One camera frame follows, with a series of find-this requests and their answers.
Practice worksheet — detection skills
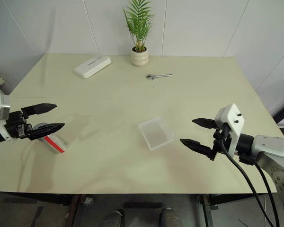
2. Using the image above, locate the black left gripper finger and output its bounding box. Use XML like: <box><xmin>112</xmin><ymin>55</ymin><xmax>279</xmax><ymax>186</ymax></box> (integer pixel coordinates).
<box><xmin>27</xmin><ymin>122</ymin><xmax>66</xmax><ymax>141</ymax></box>
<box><xmin>20</xmin><ymin>103</ymin><xmax>58</xmax><ymax>117</ymax></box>

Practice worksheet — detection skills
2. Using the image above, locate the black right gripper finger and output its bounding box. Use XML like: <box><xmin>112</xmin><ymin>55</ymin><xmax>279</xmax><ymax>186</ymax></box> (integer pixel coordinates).
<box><xmin>192</xmin><ymin>118</ymin><xmax>219</xmax><ymax>130</ymax></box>
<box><xmin>179</xmin><ymin>138</ymin><xmax>217</xmax><ymax>162</ymax></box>

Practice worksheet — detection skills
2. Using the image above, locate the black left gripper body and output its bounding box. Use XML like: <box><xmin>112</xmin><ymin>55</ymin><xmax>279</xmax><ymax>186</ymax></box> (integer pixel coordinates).
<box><xmin>4</xmin><ymin>110</ymin><xmax>34</xmax><ymax>140</ymax></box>

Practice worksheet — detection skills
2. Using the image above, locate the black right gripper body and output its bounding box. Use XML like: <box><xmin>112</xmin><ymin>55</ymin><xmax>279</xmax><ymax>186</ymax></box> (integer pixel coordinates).
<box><xmin>212</xmin><ymin>122</ymin><xmax>232</xmax><ymax>155</ymax></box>

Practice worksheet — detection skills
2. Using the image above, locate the grey tube with red band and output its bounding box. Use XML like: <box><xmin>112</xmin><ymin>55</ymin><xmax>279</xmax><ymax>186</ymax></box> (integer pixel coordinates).
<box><xmin>37</xmin><ymin>126</ymin><xmax>70</xmax><ymax>155</ymax></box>

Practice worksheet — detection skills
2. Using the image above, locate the clear plastic tray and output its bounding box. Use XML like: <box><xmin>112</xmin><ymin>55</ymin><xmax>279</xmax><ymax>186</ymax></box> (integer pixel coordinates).
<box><xmin>138</xmin><ymin>116</ymin><xmax>176</xmax><ymax>151</ymax></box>

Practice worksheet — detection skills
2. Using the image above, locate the silver adjustable wrench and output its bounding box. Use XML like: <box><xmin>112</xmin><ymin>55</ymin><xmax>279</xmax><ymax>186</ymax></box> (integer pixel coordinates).
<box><xmin>145</xmin><ymin>73</ymin><xmax>173</xmax><ymax>80</ymax></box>

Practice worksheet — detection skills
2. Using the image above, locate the white rectangular case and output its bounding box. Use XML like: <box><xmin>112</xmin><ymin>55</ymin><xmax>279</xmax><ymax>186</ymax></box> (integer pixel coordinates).
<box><xmin>73</xmin><ymin>55</ymin><xmax>112</xmax><ymax>79</ymax></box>

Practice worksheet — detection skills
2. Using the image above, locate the dark rounded shape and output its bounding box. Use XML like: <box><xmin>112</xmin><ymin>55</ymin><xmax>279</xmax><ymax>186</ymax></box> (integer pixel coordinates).
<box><xmin>101</xmin><ymin>209</ymin><xmax>124</xmax><ymax>227</ymax></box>
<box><xmin>159</xmin><ymin>207</ymin><xmax>184</xmax><ymax>227</ymax></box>

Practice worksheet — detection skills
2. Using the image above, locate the green plant in cream pot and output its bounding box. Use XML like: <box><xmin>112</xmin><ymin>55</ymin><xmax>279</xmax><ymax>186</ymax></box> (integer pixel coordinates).
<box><xmin>123</xmin><ymin>0</ymin><xmax>155</xmax><ymax>67</ymax></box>

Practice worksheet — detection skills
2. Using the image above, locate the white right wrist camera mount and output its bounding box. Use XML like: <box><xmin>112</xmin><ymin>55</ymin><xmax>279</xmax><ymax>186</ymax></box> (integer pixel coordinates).
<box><xmin>214</xmin><ymin>103</ymin><xmax>246</xmax><ymax>158</ymax></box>

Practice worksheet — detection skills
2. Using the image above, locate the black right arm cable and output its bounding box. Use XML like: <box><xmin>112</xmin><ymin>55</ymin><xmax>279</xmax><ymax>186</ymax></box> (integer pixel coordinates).
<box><xmin>252</xmin><ymin>162</ymin><xmax>280</xmax><ymax>227</ymax></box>
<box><xmin>217</xmin><ymin>138</ymin><xmax>274</xmax><ymax>227</ymax></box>

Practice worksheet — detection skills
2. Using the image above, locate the black metal table frame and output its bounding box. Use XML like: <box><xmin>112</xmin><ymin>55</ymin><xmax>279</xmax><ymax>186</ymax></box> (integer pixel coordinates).
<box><xmin>0</xmin><ymin>192</ymin><xmax>275</xmax><ymax>227</ymax></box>

